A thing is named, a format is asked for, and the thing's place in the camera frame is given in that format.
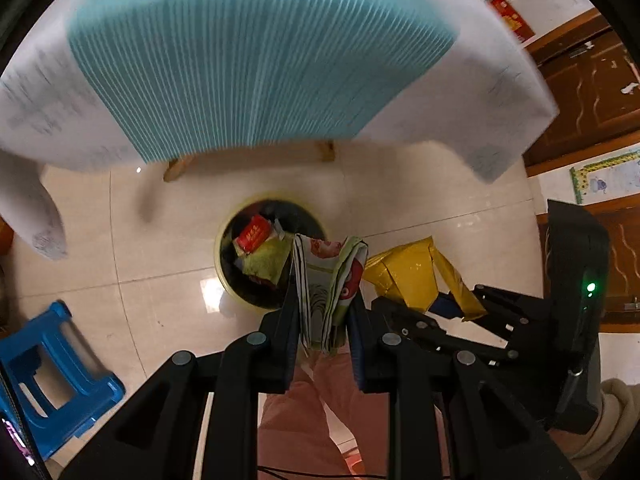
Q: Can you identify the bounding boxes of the blue plastic stool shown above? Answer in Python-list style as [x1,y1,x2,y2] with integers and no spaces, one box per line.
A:
[0,300,126,461]

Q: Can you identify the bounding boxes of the brown wooden door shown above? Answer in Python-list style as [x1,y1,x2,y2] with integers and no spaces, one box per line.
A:
[522,7,640,333]

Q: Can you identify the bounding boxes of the printed packet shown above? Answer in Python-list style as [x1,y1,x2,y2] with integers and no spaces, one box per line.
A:
[291,234,369,356]

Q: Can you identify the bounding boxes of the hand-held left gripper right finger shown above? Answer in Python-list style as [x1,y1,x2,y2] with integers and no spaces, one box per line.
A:
[347,292,581,480]

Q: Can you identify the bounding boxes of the yellow foil packet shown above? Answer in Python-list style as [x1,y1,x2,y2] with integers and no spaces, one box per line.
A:
[362,237,488,322]

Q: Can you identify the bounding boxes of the yellow-rimmed trash bin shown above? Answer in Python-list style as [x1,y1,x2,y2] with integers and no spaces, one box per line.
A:
[214,192,328,311]

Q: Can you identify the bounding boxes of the flower-bordered wall poster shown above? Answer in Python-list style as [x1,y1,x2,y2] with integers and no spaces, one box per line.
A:
[569,152,640,206]

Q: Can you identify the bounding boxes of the white and teal striped tablecloth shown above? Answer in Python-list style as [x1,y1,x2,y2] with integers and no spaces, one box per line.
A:
[0,0,560,261]

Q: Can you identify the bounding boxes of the red packet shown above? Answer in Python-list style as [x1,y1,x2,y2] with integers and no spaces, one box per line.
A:
[232,214,273,256]

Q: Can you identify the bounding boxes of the person's pink trouser legs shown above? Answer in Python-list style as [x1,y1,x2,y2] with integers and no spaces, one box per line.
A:
[257,347,396,480]

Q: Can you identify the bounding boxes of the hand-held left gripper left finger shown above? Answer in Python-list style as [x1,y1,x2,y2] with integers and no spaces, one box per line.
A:
[60,285,298,480]

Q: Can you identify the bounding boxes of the thin black cable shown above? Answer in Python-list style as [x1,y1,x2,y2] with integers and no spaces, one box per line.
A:
[257,465,351,478]

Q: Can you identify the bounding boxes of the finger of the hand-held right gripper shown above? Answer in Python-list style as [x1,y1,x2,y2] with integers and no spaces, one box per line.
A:
[471,284,552,357]
[371,296,521,365]

